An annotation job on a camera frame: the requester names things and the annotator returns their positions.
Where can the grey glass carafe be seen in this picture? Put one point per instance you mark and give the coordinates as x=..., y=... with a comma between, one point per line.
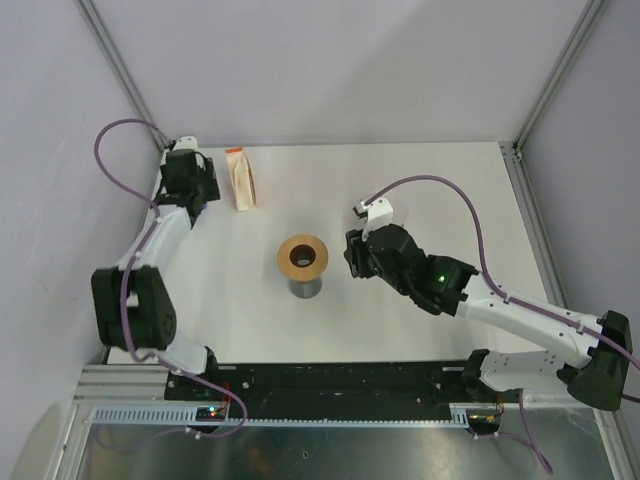
x=305, y=289

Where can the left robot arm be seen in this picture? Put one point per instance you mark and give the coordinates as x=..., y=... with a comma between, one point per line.
x=134, y=312

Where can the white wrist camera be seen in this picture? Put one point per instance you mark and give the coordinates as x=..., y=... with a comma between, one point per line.
x=376, y=215
x=188, y=142

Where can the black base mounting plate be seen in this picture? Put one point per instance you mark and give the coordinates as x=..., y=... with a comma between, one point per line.
x=354, y=390

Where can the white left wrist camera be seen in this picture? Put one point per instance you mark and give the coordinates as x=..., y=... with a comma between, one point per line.
x=188, y=142

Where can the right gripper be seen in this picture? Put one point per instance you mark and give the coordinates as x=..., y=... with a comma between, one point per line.
x=355, y=254

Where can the aluminium frame rail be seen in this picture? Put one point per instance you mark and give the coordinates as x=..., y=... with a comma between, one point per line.
x=592, y=385

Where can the orange coffee filter pack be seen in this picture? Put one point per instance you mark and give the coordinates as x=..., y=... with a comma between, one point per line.
x=242, y=179

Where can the white slotted cable duct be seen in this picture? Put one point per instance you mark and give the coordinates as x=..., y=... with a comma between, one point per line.
x=210, y=416

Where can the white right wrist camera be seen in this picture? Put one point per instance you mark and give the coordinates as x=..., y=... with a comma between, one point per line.
x=376, y=215

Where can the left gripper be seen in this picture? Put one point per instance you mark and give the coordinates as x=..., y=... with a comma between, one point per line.
x=206, y=174

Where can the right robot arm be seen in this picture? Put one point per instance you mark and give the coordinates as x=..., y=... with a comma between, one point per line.
x=585, y=355

